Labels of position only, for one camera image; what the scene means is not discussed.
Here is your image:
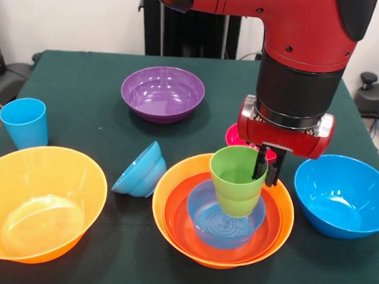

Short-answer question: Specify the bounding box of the green cup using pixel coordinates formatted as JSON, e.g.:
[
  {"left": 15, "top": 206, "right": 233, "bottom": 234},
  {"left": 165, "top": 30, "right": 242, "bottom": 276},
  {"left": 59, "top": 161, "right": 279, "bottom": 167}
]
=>
[{"left": 207, "top": 145, "right": 270, "bottom": 220}]

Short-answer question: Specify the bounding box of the large blue bowl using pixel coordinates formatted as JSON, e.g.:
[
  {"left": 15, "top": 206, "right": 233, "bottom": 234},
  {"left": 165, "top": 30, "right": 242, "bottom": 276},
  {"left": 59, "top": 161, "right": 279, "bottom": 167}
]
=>
[{"left": 292, "top": 153, "right": 379, "bottom": 241}]

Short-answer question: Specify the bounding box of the black office chair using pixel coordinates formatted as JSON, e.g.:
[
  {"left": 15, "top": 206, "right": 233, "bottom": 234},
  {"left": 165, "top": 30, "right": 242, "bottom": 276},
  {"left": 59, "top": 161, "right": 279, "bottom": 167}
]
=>
[
  {"left": 355, "top": 72, "right": 379, "bottom": 119},
  {"left": 0, "top": 26, "right": 44, "bottom": 108}
]

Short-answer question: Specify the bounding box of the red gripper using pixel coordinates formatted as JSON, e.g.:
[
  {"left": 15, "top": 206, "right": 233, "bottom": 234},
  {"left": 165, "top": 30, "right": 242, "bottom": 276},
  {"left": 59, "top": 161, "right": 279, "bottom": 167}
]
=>
[{"left": 234, "top": 94, "right": 337, "bottom": 190}]

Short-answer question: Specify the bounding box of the purple bowl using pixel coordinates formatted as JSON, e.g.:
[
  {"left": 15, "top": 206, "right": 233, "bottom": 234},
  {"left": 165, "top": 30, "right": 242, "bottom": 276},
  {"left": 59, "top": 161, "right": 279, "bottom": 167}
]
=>
[{"left": 119, "top": 65, "right": 207, "bottom": 126}]

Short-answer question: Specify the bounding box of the black hanging cable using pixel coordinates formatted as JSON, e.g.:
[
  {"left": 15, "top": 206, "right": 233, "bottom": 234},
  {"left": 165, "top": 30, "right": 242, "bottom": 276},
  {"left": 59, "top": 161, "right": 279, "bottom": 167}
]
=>
[{"left": 237, "top": 51, "right": 265, "bottom": 62}]

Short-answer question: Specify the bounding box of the pink bowl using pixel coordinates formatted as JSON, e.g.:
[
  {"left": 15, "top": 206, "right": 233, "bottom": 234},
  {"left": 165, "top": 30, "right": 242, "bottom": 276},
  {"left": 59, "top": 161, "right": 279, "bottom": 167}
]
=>
[{"left": 224, "top": 122, "right": 280, "bottom": 163}]

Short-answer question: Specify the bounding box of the large orange bowl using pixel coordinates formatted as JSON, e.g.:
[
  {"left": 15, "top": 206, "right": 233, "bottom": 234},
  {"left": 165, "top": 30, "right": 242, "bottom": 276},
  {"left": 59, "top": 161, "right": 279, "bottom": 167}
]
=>
[
  {"left": 0, "top": 144, "right": 110, "bottom": 267},
  {"left": 150, "top": 151, "right": 298, "bottom": 273}
]

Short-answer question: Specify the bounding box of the medium blue bowl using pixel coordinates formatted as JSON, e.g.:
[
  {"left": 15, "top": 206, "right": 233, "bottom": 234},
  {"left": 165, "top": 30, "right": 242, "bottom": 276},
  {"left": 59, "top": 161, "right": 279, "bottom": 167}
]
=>
[{"left": 185, "top": 180, "right": 268, "bottom": 251}]

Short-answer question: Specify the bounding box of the small light blue bowl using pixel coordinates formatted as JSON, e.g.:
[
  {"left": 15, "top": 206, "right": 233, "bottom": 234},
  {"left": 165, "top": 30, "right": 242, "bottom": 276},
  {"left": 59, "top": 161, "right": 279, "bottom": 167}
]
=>
[{"left": 111, "top": 139, "right": 169, "bottom": 199}]

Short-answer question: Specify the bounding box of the dark green tablecloth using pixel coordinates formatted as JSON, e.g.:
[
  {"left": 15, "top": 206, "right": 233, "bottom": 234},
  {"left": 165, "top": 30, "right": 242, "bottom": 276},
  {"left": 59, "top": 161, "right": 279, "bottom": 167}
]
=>
[{"left": 0, "top": 48, "right": 379, "bottom": 284}]

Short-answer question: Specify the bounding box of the blue cup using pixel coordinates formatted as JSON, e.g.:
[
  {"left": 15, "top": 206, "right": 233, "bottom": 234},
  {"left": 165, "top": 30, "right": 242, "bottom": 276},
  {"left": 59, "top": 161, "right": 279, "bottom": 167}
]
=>
[{"left": 0, "top": 97, "right": 51, "bottom": 151}]

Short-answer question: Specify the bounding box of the red-orange bowl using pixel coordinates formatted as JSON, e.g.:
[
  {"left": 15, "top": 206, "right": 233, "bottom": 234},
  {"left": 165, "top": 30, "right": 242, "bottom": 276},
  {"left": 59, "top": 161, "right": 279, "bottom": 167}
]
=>
[{"left": 162, "top": 168, "right": 284, "bottom": 266}]

